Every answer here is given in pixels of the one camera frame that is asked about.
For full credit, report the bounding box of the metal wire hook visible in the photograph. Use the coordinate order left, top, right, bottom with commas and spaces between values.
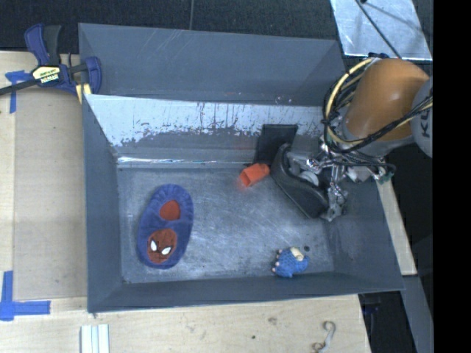
311, 320, 337, 353

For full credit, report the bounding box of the black flat box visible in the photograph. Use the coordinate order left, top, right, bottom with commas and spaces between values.
253, 124, 300, 165

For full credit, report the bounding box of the grey metal bin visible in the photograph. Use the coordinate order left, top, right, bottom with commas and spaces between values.
77, 22, 406, 314

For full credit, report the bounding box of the small orange cup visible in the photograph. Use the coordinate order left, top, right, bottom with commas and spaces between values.
238, 162, 271, 188

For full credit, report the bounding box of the blue toy animal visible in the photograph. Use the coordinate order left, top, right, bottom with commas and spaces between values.
271, 246, 311, 279

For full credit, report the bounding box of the blue slipper with red mask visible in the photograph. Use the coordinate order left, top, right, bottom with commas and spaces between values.
136, 183, 195, 271

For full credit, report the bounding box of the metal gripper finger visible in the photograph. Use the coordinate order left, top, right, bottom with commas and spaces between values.
286, 151, 322, 172
322, 182, 349, 224

